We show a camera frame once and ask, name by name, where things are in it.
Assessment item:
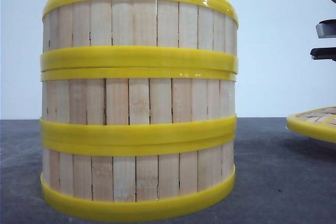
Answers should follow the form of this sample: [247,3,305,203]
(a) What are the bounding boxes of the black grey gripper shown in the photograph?
[310,0,335,61]

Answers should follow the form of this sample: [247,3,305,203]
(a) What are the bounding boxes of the woven bamboo steamer lid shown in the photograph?
[287,106,336,143]

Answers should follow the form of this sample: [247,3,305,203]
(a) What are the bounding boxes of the bamboo steamer basket yellow rims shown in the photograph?
[40,69,236,155]

